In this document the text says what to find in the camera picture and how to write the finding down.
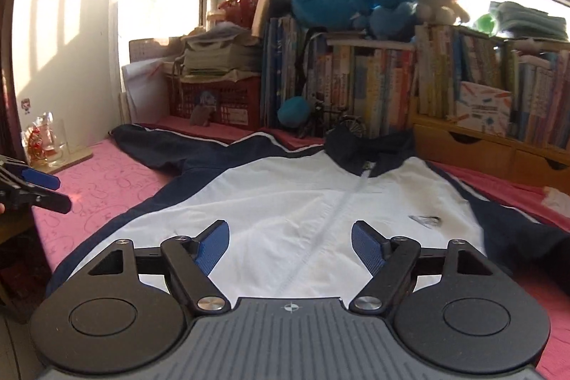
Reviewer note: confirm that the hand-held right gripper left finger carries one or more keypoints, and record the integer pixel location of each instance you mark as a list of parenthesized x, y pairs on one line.
[(213, 244)]

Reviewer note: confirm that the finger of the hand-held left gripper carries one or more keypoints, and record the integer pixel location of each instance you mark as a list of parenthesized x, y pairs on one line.
[(49, 203), (42, 179)]

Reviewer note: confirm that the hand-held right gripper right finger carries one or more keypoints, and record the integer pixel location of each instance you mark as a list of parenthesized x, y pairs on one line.
[(367, 244)]

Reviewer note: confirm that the navy white striped jacket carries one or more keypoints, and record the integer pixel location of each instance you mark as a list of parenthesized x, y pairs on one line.
[(267, 193)]

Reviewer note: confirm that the wooden board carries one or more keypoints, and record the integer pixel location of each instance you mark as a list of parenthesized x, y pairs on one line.
[(75, 161)]

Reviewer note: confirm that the clear bag with toy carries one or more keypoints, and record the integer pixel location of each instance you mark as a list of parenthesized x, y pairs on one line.
[(46, 139)]

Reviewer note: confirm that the grey figurine with blue sign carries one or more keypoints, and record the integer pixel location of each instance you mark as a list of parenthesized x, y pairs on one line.
[(200, 115)]

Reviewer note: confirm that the dark patterned curtain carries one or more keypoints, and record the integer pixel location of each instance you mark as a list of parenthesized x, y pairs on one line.
[(11, 50)]

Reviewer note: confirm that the white paper sheets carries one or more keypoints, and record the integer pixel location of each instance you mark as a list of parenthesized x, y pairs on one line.
[(142, 90)]

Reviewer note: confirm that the black model bicycle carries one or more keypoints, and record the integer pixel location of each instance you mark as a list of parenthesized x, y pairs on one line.
[(331, 109)]

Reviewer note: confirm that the wooden drawer organizer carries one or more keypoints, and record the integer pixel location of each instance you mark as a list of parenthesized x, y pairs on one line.
[(490, 157)]

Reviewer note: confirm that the red plastic crate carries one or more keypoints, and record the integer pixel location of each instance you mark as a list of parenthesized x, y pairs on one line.
[(231, 95)]

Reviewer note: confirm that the blue plush ball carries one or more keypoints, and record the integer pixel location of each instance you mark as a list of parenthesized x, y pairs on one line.
[(294, 113)]

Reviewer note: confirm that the row of colourful books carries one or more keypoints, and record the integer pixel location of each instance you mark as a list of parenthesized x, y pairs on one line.
[(378, 86)]

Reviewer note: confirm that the white grid board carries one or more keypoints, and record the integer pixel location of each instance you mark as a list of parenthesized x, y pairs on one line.
[(147, 48)]

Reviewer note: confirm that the white printed carton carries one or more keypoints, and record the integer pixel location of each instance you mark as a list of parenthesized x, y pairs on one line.
[(483, 108)]

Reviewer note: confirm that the row of thin blue books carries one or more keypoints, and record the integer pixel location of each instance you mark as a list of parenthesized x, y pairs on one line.
[(280, 73)]

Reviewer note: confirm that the stack of paper booklets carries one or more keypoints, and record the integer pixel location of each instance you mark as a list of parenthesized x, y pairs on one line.
[(222, 55)]

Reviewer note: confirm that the row of green spine books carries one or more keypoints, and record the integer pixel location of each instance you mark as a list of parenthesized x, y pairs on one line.
[(445, 68)]

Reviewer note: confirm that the crumpled white tissue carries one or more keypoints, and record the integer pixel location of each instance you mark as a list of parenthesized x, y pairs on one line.
[(556, 199)]

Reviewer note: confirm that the small blue plush toy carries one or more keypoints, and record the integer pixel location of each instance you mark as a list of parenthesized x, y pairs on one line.
[(392, 21)]

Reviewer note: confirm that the row of pink spine books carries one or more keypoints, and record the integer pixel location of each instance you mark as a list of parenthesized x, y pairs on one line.
[(543, 95)]

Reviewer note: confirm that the small red plastic basket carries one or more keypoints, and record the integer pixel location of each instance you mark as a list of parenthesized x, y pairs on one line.
[(240, 8)]

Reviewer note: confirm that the brown cardboard sheet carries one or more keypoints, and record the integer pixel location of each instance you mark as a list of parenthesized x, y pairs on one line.
[(269, 6)]

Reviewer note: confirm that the small green toy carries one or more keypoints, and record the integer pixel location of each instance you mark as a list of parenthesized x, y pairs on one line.
[(485, 23)]

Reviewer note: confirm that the stack of green folded cloths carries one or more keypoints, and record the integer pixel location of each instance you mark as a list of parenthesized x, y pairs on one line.
[(530, 21)]

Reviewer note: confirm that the small cartoon wall sticker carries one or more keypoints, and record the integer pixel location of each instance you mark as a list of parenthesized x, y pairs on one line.
[(26, 106)]

